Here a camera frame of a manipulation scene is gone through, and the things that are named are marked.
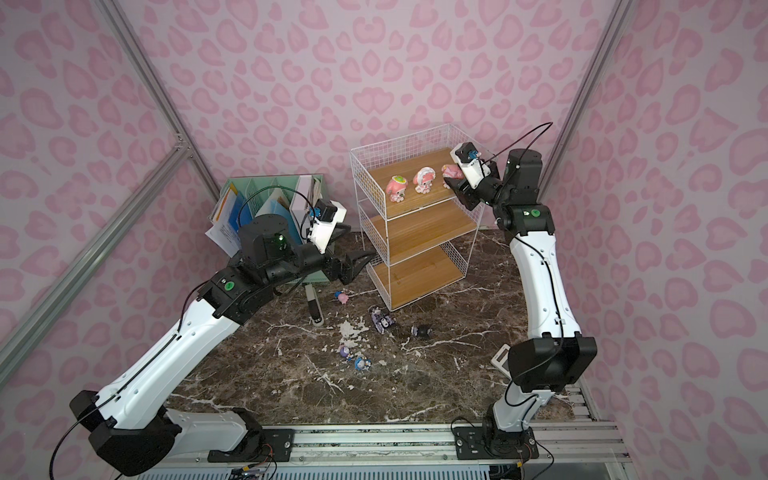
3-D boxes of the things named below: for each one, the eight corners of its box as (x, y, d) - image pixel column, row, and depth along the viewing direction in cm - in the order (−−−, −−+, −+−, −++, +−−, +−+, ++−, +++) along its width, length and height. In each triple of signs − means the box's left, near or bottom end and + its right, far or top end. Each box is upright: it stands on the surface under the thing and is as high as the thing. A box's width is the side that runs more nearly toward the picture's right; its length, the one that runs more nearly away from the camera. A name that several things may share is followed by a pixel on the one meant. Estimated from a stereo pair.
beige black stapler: (312, 328, 96) (309, 321, 92) (307, 292, 104) (304, 285, 101) (324, 325, 96) (322, 318, 93) (318, 290, 105) (316, 282, 102)
